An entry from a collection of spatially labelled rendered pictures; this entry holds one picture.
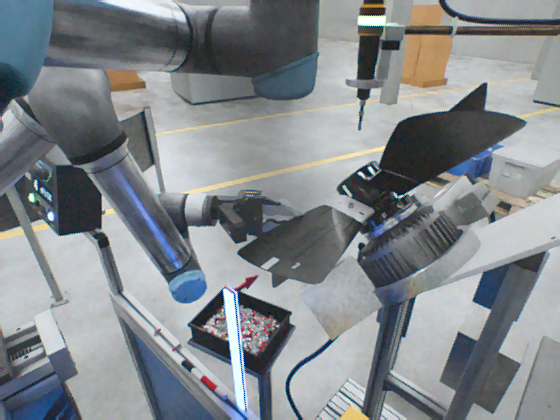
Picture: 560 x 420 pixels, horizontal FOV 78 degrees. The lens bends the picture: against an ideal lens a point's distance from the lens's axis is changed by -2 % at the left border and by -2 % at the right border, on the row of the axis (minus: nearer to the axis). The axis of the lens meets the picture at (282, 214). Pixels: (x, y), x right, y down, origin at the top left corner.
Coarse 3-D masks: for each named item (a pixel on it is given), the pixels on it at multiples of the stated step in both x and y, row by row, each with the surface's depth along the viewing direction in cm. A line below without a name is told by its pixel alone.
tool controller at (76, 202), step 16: (48, 160) 86; (64, 160) 87; (48, 176) 86; (64, 176) 85; (80, 176) 88; (32, 192) 98; (48, 192) 88; (64, 192) 86; (80, 192) 89; (96, 192) 92; (48, 208) 91; (64, 208) 87; (80, 208) 90; (96, 208) 93; (48, 224) 93; (64, 224) 89; (80, 224) 92; (96, 224) 95
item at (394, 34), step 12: (384, 36) 60; (396, 36) 58; (384, 48) 59; (396, 48) 59; (384, 60) 61; (384, 72) 62; (348, 84) 63; (360, 84) 61; (372, 84) 61; (384, 84) 63
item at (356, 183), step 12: (360, 168) 79; (372, 168) 80; (348, 180) 80; (360, 180) 79; (360, 192) 79; (372, 192) 79; (384, 192) 79; (372, 204) 80; (384, 204) 80; (396, 204) 77; (408, 204) 78; (384, 216) 77; (372, 228) 79
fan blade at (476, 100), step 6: (486, 84) 78; (474, 90) 77; (480, 90) 78; (486, 90) 80; (468, 96) 78; (474, 96) 79; (480, 96) 80; (486, 96) 82; (462, 102) 79; (468, 102) 80; (474, 102) 81; (480, 102) 82; (456, 108) 80; (462, 108) 81; (468, 108) 82; (474, 108) 83; (480, 108) 84
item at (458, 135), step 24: (408, 120) 51; (432, 120) 53; (456, 120) 54; (480, 120) 54; (504, 120) 54; (408, 144) 61; (432, 144) 61; (456, 144) 61; (480, 144) 60; (384, 168) 72; (408, 168) 70; (432, 168) 68
